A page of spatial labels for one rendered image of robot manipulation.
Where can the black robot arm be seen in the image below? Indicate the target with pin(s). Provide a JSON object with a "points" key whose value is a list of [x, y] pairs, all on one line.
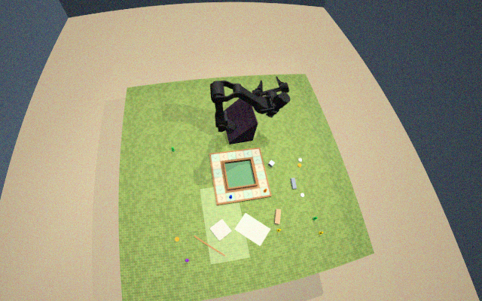
{"points": [[259, 103]]}

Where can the tan rectangular block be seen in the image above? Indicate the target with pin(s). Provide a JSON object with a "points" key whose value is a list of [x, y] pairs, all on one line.
{"points": [[277, 217]]}

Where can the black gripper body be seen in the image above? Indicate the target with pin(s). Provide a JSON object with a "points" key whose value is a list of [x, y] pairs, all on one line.
{"points": [[283, 87]]}

